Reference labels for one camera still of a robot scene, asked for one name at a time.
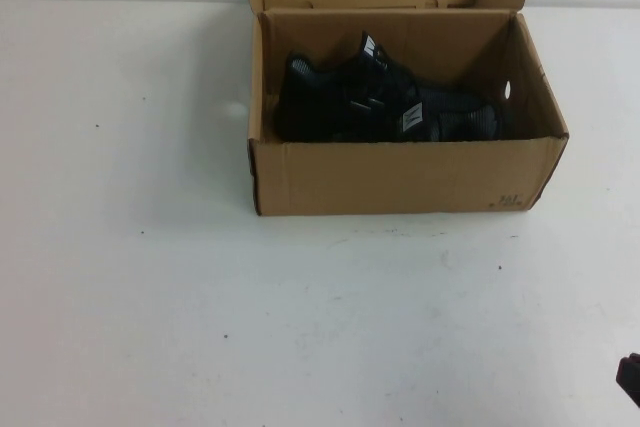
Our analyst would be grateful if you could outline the black sneaker with white tag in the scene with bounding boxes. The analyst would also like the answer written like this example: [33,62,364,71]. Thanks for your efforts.
[277,30,436,144]
[319,91,517,144]

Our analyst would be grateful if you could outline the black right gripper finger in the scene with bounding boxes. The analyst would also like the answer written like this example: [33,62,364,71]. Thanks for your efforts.
[619,353,640,387]

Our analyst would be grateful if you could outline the brown cardboard shoe box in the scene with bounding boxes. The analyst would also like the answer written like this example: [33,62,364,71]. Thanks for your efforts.
[243,0,571,218]

